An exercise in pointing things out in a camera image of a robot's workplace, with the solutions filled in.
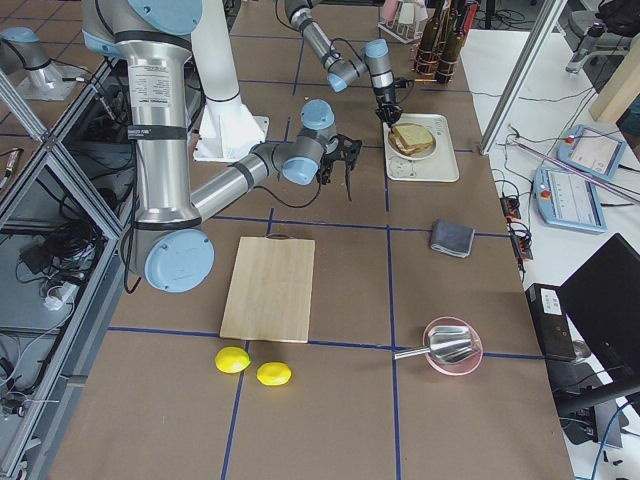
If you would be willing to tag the green wine bottle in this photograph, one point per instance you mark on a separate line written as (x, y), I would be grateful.
(456, 29)
(429, 40)

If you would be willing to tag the green wine bottle front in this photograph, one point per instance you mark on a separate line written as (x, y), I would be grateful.
(456, 29)

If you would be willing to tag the blue teach pendant far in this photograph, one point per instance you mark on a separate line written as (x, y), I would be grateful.
(592, 151)

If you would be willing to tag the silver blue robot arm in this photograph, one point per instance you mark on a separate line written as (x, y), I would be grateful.
(164, 244)
(373, 60)

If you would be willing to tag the black monitor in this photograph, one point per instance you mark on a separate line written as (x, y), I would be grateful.
(601, 299)

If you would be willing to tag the light pink cup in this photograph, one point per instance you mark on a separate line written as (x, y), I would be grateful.
(389, 10)

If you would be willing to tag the yellow lemon left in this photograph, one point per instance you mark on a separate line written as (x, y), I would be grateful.
(232, 360)

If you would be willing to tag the yellow lemon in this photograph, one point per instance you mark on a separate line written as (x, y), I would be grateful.
(274, 373)
(232, 360)

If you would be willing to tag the white wire cup rack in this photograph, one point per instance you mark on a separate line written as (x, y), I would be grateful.
(409, 23)

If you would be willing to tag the white round plate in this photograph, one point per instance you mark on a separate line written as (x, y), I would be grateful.
(413, 153)

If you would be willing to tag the bread slice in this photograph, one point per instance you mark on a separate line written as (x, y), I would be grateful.
(412, 136)

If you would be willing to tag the pink bowl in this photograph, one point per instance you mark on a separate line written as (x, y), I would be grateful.
(465, 367)

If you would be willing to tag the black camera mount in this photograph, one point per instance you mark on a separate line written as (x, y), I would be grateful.
(348, 151)

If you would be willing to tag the yellow lemon right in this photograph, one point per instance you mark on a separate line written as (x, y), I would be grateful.
(274, 373)

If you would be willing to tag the blue teach pendant near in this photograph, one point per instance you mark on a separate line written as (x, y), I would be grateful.
(565, 200)

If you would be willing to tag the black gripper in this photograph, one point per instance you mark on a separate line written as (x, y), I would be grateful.
(325, 166)
(384, 97)

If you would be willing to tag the green wine bottle middle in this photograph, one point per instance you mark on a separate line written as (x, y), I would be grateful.
(429, 40)

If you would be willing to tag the metal scoop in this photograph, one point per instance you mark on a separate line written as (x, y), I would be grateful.
(445, 344)

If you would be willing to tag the aluminium frame post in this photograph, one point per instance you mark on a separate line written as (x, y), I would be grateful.
(542, 28)

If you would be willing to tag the wooden cutting board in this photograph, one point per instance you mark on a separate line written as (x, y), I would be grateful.
(270, 291)

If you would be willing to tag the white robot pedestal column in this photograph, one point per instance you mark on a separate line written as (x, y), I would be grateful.
(228, 130)

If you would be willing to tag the black computer box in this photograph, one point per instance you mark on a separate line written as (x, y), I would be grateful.
(550, 322)

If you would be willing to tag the copper wire bottle rack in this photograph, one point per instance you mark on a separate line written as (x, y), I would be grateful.
(442, 72)

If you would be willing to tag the cream bear serving tray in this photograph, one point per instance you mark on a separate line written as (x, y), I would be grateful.
(439, 166)

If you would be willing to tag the blue teach pendant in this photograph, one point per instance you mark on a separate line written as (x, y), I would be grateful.
(592, 151)
(565, 200)

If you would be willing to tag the folded grey cloth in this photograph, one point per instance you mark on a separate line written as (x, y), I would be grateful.
(451, 238)

